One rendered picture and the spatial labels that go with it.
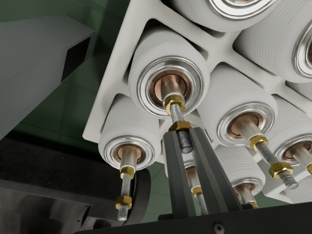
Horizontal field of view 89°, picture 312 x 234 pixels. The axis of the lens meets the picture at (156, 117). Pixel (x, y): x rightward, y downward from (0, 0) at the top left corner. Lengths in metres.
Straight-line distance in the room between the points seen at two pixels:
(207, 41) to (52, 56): 0.20
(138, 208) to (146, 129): 0.38
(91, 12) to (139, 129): 0.30
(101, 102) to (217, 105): 0.18
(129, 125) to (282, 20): 0.21
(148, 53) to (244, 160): 0.28
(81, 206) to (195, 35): 0.50
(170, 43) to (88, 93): 0.36
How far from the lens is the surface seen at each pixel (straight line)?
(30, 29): 0.30
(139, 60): 0.17
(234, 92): 0.23
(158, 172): 0.72
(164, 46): 0.17
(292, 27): 0.22
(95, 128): 0.32
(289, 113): 0.33
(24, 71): 0.20
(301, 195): 0.61
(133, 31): 0.24
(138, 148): 0.24
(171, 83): 0.17
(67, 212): 0.59
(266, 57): 0.24
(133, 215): 0.58
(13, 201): 0.59
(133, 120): 0.23
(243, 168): 0.35
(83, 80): 0.48
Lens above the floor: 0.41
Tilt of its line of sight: 54 degrees down
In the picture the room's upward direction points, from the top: 175 degrees clockwise
